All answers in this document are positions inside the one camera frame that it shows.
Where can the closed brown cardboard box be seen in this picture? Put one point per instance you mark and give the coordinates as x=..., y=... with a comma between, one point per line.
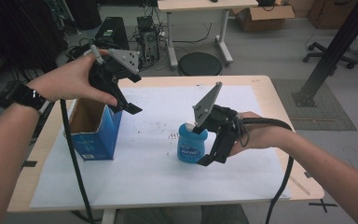
x=334, y=14

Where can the blue cardboard box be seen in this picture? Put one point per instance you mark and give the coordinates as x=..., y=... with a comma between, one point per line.
x=94, y=129

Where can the white-legged wooden table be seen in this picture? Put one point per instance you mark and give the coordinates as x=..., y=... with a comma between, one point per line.
x=199, y=18

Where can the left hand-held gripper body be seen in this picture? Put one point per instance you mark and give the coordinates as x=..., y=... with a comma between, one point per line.
x=105, y=73

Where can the white paper sheet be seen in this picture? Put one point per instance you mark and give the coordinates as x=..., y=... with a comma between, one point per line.
x=167, y=149

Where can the open brown cardboard box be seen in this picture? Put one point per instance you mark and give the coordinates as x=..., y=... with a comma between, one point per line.
x=262, y=15

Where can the open computer case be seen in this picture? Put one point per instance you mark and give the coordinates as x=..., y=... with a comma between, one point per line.
x=149, y=40

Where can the black office chair base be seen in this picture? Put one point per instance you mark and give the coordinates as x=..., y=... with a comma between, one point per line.
x=329, y=56

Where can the blue plastic bottle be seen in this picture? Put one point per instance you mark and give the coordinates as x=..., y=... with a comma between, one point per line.
x=192, y=143

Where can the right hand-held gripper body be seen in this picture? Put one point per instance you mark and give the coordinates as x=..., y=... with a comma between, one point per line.
x=219, y=119

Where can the black computer tower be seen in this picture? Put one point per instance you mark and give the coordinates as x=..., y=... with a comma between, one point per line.
x=112, y=32

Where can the black metal stand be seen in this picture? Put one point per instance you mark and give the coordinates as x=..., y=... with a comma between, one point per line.
x=335, y=53

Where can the person's right hand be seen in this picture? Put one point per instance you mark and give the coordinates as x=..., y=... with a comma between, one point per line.
x=261, y=133

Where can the round black stool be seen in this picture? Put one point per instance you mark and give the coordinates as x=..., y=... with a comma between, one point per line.
x=200, y=64

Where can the grey floor mat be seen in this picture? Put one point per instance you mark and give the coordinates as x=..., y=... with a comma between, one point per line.
x=315, y=104

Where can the person's left hand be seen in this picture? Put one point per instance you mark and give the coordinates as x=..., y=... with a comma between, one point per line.
x=74, y=79

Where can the black wristwatch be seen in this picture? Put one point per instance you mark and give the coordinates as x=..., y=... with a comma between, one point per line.
x=21, y=95

